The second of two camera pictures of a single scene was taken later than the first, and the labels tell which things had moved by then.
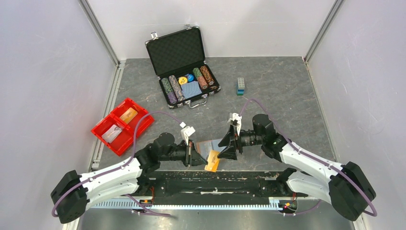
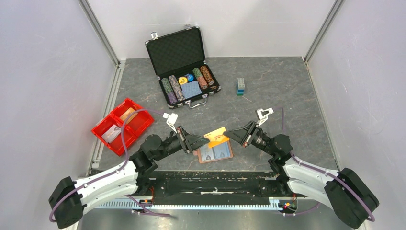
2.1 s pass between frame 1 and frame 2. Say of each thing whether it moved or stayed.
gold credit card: moved
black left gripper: moved
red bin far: stayed
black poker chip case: stayed
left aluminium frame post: stayed
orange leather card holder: stayed
